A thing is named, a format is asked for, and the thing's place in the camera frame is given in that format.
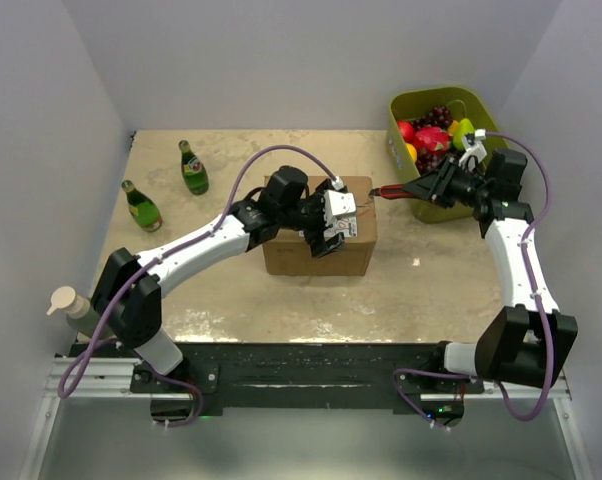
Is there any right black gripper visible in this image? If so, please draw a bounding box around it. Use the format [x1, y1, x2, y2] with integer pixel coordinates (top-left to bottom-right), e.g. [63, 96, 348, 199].
[403, 155, 491, 209]

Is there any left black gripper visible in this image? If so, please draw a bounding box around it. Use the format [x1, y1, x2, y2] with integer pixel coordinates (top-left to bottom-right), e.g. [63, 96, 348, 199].
[279, 181, 345, 258]

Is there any red black utility knife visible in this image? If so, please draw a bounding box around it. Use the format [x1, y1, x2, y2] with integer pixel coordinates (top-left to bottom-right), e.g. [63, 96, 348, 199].
[369, 184, 409, 200]

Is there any brown cardboard express box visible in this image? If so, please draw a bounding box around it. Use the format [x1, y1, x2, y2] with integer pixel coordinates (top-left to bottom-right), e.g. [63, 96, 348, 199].
[262, 174, 380, 277]

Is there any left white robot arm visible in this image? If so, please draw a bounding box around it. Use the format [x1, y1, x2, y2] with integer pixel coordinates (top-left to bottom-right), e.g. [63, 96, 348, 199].
[91, 166, 356, 392]

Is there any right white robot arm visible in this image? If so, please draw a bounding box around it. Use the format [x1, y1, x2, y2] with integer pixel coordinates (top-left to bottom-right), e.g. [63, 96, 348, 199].
[401, 149, 578, 393]

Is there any lower dark grape bunch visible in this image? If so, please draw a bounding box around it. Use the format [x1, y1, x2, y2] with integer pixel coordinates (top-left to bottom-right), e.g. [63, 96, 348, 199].
[415, 149, 448, 175]

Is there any dark grape bunch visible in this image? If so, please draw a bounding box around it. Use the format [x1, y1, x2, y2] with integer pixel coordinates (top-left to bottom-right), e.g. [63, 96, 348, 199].
[411, 105, 454, 130]
[415, 149, 448, 175]

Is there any white shipping label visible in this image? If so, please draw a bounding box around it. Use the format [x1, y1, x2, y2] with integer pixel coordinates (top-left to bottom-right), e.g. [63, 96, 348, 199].
[324, 217, 358, 238]

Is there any orange fruit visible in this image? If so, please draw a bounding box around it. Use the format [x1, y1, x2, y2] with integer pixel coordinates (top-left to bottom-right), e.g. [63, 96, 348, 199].
[405, 142, 418, 163]

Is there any pink dragon fruit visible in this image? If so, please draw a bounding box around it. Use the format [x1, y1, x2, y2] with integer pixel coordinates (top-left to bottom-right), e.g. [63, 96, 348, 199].
[412, 127, 452, 151]

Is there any red apple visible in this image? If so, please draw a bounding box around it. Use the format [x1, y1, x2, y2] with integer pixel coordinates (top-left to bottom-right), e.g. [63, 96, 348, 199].
[396, 120, 415, 143]

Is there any green pear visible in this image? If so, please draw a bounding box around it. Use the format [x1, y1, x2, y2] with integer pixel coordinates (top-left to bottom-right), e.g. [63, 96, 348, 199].
[452, 118, 475, 152]

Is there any upper dark grape bunch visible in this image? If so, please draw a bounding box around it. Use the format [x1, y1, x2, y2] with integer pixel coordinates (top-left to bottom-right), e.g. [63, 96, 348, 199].
[411, 105, 454, 130]

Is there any green plastic fruit bin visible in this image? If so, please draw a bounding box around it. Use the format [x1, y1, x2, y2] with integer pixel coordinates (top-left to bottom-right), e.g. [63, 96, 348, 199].
[386, 85, 512, 224]

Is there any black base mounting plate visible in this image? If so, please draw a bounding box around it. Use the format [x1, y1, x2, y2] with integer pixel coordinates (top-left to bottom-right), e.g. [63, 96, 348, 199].
[69, 341, 487, 418]

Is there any far green glass bottle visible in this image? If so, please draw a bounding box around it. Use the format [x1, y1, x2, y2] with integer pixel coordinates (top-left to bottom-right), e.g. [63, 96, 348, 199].
[178, 140, 209, 195]

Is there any green glass bottle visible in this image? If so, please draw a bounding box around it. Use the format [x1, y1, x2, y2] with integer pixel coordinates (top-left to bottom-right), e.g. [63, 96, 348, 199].
[178, 140, 209, 195]
[121, 180, 163, 232]

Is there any near green glass bottle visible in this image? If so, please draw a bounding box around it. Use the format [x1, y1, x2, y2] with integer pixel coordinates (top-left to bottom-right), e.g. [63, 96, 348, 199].
[121, 180, 163, 232]

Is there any beige pump dispenser bottle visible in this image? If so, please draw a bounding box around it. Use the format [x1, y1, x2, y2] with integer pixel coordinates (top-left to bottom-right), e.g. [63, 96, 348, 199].
[46, 286, 100, 338]

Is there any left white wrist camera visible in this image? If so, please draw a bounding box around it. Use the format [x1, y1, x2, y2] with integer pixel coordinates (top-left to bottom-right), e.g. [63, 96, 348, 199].
[322, 177, 357, 227]

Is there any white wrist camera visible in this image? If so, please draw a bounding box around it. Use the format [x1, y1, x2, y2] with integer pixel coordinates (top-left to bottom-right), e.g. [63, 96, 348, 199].
[458, 129, 487, 171]
[322, 177, 357, 227]

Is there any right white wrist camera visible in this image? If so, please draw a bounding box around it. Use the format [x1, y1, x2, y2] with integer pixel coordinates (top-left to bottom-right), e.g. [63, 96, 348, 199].
[458, 129, 487, 171]

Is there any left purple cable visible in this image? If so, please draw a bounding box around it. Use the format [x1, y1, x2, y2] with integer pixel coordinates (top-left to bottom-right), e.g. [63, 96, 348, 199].
[56, 144, 342, 400]

